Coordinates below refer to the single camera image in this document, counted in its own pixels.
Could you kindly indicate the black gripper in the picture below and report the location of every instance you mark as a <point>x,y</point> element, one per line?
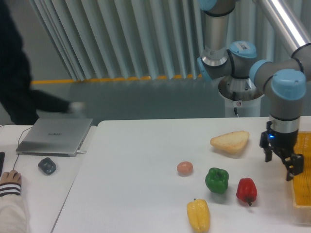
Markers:
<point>282,144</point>

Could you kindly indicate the triangular bread slice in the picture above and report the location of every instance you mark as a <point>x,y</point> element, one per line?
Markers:
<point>232,142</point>

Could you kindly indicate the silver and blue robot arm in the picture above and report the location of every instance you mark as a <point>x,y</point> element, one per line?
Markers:
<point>284,83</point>

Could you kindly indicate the white striped sleeve forearm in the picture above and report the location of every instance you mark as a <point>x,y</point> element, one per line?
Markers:
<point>13,218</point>

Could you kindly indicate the yellow woven basket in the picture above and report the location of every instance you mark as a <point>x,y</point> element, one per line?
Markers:
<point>301,184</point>

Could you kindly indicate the person's hand on mouse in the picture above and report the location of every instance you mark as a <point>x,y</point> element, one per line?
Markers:
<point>11,177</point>

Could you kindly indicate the red bell pepper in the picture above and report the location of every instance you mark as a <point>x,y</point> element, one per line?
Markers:
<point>246,191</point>

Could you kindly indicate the green bell pepper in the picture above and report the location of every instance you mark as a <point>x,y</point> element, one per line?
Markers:
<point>217,180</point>

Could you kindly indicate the brown egg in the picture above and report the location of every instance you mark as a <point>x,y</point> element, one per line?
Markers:
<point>185,168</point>

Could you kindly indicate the yellow bell pepper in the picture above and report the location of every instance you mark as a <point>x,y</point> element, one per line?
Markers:
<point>199,215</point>

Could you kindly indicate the grey folding screen partition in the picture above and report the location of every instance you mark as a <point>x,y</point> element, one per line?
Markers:
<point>125,39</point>

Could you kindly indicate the silver Huawei laptop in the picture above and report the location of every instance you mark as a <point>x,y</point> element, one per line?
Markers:
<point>55,137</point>

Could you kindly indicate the white side table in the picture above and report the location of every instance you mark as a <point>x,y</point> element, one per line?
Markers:
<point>43,195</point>

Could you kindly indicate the person in black clothes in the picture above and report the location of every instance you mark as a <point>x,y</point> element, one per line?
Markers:
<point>16,96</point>

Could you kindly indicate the black phone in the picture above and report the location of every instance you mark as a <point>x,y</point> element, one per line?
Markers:
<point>2,157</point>

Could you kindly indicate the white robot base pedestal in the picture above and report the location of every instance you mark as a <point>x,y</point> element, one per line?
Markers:
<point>241,97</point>

